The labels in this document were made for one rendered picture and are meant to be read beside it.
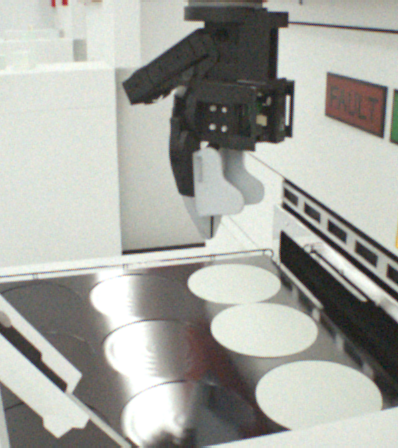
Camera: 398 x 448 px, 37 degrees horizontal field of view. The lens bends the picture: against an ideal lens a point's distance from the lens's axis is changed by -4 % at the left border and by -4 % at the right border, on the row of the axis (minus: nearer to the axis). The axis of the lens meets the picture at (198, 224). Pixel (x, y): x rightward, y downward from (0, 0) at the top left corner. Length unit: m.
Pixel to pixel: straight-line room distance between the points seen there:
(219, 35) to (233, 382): 0.29
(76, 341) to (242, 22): 0.32
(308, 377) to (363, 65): 0.29
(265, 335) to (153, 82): 0.25
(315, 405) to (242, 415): 0.06
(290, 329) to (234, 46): 0.26
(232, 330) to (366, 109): 0.24
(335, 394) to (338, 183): 0.25
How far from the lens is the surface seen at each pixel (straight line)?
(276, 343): 0.56
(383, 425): 0.37
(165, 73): 0.55
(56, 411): 0.25
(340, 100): 0.63
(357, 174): 0.62
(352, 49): 0.62
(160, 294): 0.64
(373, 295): 0.59
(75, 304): 0.63
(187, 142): 0.51
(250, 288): 0.66
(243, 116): 0.50
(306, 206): 0.74
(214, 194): 0.53
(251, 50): 0.50
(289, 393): 0.50
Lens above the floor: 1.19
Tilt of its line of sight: 20 degrees down
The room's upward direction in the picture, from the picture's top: straight up
